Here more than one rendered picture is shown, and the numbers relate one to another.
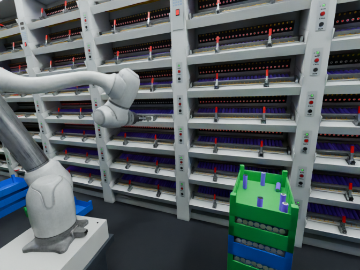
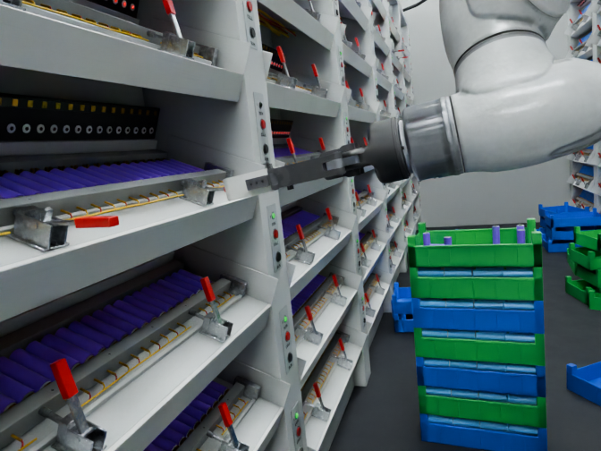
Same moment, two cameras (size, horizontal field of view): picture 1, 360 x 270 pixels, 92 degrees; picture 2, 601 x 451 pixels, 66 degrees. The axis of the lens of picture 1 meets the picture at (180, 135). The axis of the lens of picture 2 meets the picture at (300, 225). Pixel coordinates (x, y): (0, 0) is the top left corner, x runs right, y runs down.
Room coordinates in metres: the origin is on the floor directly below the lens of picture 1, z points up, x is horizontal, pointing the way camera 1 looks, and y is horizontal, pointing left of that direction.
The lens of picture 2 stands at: (1.12, 0.84, 0.79)
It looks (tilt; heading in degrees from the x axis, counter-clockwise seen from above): 9 degrees down; 268
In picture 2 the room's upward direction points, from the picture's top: 6 degrees counter-clockwise
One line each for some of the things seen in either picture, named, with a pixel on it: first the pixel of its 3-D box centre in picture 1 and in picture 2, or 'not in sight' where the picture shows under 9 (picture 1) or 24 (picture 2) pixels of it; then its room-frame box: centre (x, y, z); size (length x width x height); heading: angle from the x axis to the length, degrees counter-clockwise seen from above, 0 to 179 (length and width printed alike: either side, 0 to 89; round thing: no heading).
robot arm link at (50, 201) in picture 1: (51, 201); not in sight; (0.68, 0.56, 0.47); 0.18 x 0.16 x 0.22; 32
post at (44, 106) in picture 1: (48, 100); not in sight; (1.73, 1.27, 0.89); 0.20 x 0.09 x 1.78; 159
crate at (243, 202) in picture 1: (261, 189); (473, 242); (0.64, -0.32, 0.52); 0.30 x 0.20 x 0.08; 155
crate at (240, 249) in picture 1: (259, 224); (476, 302); (0.64, -0.32, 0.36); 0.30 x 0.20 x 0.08; 155
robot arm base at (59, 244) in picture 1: (61, 230); not in sight; (0.67, 0.53, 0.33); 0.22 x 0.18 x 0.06; 86
